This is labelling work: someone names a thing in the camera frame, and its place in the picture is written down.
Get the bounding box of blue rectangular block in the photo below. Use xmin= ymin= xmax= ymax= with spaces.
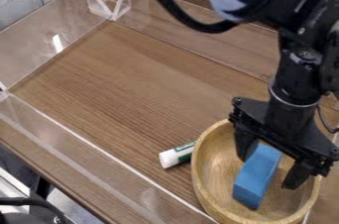
xmin=233 ymin=145 xmax=282 ymax=210

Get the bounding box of brown wooden bowl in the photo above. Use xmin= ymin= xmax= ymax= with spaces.
xmin=191 ymin=119 xmax=321 ymax=224

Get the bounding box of white green glue stick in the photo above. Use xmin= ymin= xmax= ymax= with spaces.
xmin=159 ymin=142 xmax=197 ymax=168

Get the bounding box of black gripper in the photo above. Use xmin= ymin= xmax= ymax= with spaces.
xmin=230 ymin=97 xmax=339 ymax=176

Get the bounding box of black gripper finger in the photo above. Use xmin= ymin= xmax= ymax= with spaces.
xmin=282 ymin=160 xmax=314 ymax=190

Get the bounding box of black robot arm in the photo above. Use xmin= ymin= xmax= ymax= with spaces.
xmin=158 ymin=0 xmax=339 ymax=189

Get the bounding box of black metal stand base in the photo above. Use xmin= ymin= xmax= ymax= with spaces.
xmin=0 ymin=198 xmax=72 ymax=224

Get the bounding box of clear acrylic barrier wall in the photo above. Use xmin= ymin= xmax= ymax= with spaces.
xmin=0 ymin=0 xmax=339 ymax=224

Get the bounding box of black cable loop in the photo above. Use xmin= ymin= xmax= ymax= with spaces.
xmin=0 ymin=197 xmax=68 ymax=224

